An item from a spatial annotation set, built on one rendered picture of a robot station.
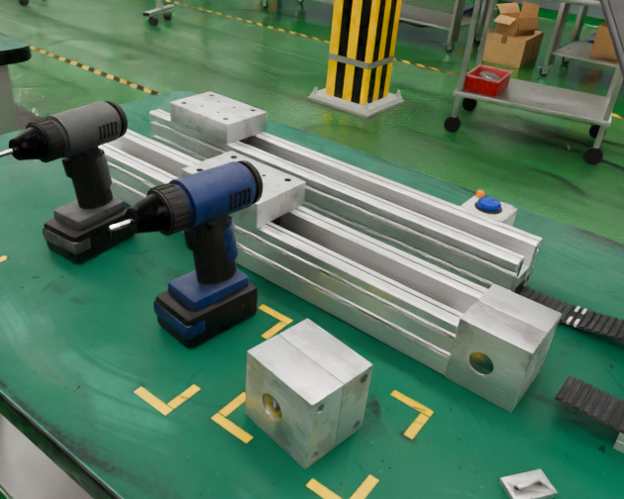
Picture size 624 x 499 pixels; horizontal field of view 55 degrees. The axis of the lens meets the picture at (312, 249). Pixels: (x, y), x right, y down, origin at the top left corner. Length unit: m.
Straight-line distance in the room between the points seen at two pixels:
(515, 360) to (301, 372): 0.25
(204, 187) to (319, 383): 0.26
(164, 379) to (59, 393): 0.12
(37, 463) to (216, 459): 0.82
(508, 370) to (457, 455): 0.12
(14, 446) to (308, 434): 0.97
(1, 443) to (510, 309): 1.12
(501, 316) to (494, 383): 0.08
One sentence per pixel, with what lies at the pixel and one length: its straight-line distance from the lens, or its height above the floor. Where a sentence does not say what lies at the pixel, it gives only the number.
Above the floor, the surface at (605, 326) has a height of 0.80.
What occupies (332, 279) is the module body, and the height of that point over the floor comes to 0.84.
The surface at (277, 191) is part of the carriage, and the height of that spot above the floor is 0.90.
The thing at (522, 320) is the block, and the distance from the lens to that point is 0.77.
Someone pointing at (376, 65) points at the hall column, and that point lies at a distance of 4.12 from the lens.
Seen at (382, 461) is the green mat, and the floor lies 0.78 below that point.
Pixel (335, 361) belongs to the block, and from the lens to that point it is 0.64.
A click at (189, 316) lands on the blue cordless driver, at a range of 0.77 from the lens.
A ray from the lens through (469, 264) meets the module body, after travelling 0.93.
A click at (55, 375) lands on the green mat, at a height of 0.78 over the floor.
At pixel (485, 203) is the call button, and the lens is 1.08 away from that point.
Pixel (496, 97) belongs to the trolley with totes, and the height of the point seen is 0.26.
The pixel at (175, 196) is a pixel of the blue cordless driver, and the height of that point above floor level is 0.99.
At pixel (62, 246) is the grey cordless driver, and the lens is 0.97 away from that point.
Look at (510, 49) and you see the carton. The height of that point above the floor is 0.15.
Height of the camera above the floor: 1.31
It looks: 32 degrees down
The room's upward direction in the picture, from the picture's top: 5 degrees clockwise
